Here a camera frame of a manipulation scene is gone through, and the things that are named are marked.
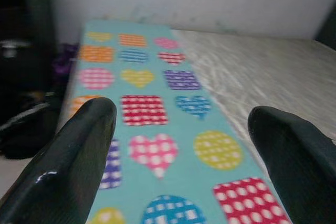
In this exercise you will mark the grey quilted mattress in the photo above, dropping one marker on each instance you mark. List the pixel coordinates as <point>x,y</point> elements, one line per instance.
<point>262,72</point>

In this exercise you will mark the purple crumpled cloth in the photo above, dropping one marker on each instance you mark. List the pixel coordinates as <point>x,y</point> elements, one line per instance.
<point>64,61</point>

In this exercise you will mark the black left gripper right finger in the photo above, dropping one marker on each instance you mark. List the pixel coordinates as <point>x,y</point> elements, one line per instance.
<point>302,171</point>

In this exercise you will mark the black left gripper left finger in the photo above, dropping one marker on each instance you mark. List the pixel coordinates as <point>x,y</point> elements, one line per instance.
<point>60,176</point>

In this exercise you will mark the teal blanket with colourful shapes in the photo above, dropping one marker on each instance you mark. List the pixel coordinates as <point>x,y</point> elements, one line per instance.
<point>178,129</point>

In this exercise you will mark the black tufted headboard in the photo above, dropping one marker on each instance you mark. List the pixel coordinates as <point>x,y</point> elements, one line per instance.
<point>328,30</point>

